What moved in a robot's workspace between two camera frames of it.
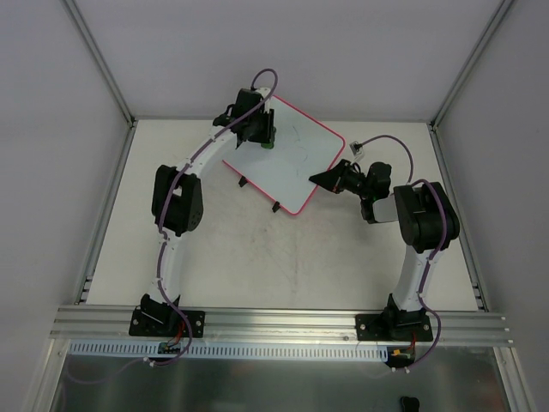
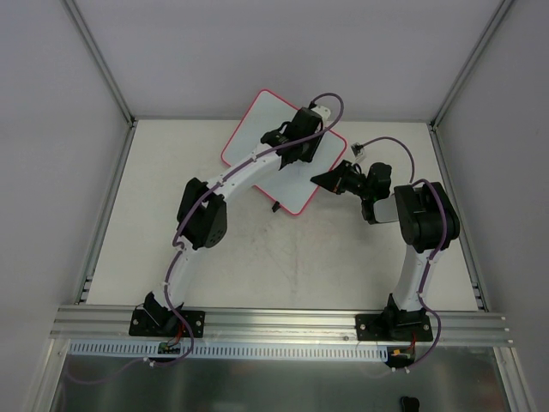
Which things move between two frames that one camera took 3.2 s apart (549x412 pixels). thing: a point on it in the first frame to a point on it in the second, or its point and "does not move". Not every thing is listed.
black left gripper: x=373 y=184 does not move
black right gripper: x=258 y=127 to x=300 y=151
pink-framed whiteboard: x=303 y=148 does not move
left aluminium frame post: x=101 y=61 does not move
